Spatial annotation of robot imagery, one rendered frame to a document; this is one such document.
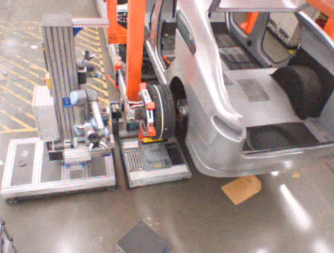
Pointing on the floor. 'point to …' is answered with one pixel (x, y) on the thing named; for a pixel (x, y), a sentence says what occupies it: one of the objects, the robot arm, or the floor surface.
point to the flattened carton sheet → (242, 188)
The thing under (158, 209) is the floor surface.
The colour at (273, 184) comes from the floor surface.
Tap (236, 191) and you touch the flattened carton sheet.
